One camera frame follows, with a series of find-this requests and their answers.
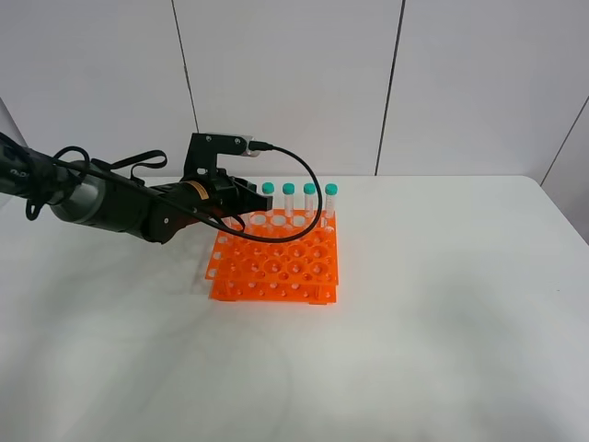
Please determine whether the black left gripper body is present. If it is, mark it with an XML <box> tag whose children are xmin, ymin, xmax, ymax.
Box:
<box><xmin>146</xmin><ymin>174</ymin><xmax>266</xmax><ymax>244</ymax></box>

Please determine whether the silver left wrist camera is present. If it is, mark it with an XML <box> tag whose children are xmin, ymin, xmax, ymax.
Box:
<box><xmin>240</xmin><ymin>135</ymin><xmax>260</xmax><ymax>157</ymax></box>

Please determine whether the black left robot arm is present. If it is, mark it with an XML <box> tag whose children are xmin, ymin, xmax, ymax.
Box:
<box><xmin>1</xmin><ymin>134</ymin><xmax>272</xmax><ymax>244</ymax></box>

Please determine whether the row tube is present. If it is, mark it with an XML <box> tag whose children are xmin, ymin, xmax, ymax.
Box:
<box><xmin>323</xmin><ymin>183</ymin><xmax>338</xmax><ymax>227</ymax></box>
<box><xmin>303</xmin><ymin>182</ymin><xmax>317</xmax><ymax>219</ymax></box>
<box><xmin>282</xmin><ymin>182</ymin><xmax>295</xmax><ymax>219</ymax></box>
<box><xmin>261</xmin><ymin>181</ymin><xmax>275</xmax><ymax>213</ymax></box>

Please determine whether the back row tube far right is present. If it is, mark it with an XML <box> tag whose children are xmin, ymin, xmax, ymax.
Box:
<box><xmin>323</xmin><ymin>183</ymin><xmax>338</xmax><ymax>227</ymax></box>

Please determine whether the orange test tube rack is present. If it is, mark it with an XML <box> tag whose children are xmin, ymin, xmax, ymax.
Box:
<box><xmin>205</xmin><ymin>215</ymin><xmax>339</xmax><ymax>305</ymax></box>

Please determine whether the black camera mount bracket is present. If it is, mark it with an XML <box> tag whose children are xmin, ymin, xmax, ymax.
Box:
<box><xmin>182</xmin><ymin>133</ymin><xmax>252</xmax><ymax>180</ymax></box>

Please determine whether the thick black camera cable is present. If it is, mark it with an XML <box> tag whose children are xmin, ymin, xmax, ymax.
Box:
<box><xmin>50</xmin><ymin>140</ymin><xmax>322</xmax><ymax>243</ymax></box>

